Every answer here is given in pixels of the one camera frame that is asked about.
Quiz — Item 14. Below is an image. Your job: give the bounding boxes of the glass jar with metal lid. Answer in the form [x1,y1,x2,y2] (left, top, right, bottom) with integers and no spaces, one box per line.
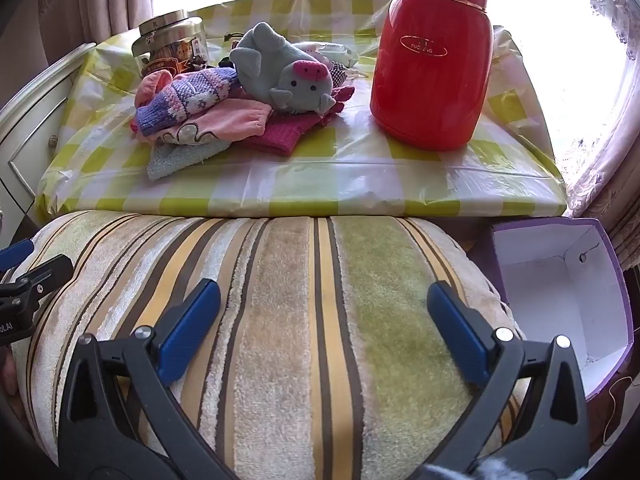
[132,16,208,72]

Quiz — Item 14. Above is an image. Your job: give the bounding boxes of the yellow checked tablecloth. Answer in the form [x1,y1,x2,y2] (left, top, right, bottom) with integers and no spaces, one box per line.
[36,0,568,221]

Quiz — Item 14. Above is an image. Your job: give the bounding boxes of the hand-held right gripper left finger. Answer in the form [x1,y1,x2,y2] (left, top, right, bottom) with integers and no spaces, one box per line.
[57,278,240,480]

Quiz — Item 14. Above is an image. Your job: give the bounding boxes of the magenta knit glove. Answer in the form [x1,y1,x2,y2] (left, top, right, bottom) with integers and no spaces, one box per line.
[255,85,356,156]

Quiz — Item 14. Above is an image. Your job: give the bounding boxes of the pink fleece cloth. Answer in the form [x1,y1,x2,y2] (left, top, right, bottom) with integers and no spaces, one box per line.
[131,97,273,147]

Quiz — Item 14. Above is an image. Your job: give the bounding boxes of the striped plush blanket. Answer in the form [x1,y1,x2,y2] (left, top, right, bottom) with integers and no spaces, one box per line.
[10,210,526,480]

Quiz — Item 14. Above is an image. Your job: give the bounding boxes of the white cabinet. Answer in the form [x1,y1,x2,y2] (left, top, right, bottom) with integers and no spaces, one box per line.
[0,42,98,231]

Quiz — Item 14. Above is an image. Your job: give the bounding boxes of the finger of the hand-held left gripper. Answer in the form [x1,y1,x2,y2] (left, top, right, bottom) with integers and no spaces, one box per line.
[0,239,35,273]
[0,254,74,313]

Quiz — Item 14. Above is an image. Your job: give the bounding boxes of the purple patterned knit sock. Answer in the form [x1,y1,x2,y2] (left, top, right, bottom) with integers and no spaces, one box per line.
[135,67,240,137]

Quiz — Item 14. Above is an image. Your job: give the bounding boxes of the white tissue packet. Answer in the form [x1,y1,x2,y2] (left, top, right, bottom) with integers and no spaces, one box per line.
[312,44,360,67]

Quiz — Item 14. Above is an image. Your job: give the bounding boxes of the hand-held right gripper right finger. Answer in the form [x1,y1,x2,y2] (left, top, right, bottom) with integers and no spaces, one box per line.
[406,280,592,480]

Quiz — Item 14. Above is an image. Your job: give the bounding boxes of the salmon pink cloth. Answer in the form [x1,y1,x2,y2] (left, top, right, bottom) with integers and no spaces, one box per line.
[136,71,173,108]

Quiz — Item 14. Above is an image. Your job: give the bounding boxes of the red thermos flask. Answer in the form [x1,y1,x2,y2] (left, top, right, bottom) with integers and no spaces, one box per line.
[370,0,495,151]

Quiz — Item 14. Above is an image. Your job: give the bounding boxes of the mauve curtain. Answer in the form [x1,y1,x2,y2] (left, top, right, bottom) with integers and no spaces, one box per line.
[37,0,156,46]
[570,125,640,281]

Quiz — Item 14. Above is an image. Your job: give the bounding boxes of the light blue towel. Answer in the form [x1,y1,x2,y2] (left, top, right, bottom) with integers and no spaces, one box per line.
[147,137,233,181]

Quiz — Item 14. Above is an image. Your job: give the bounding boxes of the purple cardboard box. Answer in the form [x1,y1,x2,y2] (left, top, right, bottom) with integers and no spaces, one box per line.
[470,217,635,403]

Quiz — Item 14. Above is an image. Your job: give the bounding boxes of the grey plush toy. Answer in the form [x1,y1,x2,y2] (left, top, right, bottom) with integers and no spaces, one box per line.
[229,22,337,113]

